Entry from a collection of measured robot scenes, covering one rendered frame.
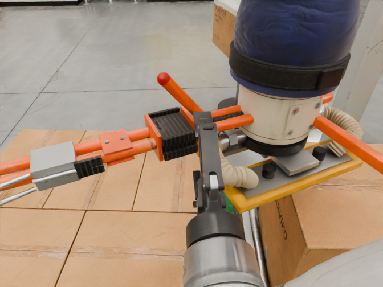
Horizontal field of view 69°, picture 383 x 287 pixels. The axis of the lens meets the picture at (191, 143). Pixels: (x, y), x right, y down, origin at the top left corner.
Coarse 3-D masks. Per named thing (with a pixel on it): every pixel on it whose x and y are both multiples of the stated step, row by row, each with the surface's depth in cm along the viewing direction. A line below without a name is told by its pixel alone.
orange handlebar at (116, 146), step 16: (224, 112) 59; (144, 128) 54; (224, 128) 56; (320, 128) 57; (336, 128) 54; (80, 144) 50; (96, 144) 51; (112, 144) 50; (128, 144) 50; (144, 144) 50; (352, 144) 51; (16, 160) 47; (112, 160) 49; (128, 160) 50; (368, 160) 49; (16, 176) 44
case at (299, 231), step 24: (312, 144) 94; (360, 168) 84; (312, 192) 77; (336, 192) 77; (360, 192) 77; (264, 216) 106; (288, 216) 78; (312, 216) 70; (336, 216) 70; (360, 216) 70; (264, 240) 105; (288, 240) 77; (312, 240) 65; (336, 240) 65; (360, 240) 65; (288, 264) 76; (312, 264) 68
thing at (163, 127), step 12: (180, 108) 57; (156, 120) 55; (168, 120) 55; (180, 120) 55; (192, 120) 53; (156, 132) 50; (168, 132) 52; (180, 132) 52; (192, 132) 51; (156, 144) 51; (168, 144) 50; (180, 144) 52; (192, 144) 53; (168, 156) 51; (180, 156) 53
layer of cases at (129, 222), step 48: (48, 144) 159; (0, 192) 130; (48, 192) 130; (96, 192) 130; (144, 192) 130; (192, 192) 130; (0, 240) 111; (48, 240) 111; (96, 240) 111; (144, 240) 111
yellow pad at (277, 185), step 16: (320, 144) 70; (272, 160) 65; (320, 160) 64; (336, 160) 64; (352, 160) 65; (272, 176) 59; (288, 176) 60; (304, 176) 60; (320, 176) 61; (336, 176) 63; (224, 192) 59; (240, 192) 57; (256, 192) 56; (272, 192) 57; (288, 192) 58; (240, 208) 54
